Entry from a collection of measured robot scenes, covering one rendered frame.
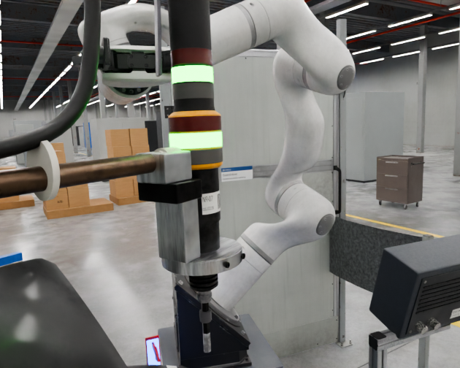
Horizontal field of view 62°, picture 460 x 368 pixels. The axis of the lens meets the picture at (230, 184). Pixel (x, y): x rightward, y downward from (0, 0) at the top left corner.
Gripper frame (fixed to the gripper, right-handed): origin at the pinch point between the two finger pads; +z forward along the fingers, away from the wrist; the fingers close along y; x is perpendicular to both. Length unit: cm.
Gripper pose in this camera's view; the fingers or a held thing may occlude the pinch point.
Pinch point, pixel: (144, 53)
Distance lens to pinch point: 51.6
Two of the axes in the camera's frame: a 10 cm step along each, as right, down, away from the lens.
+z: 3.6, 1.2, -9.2
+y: -9.3, 0.9, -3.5
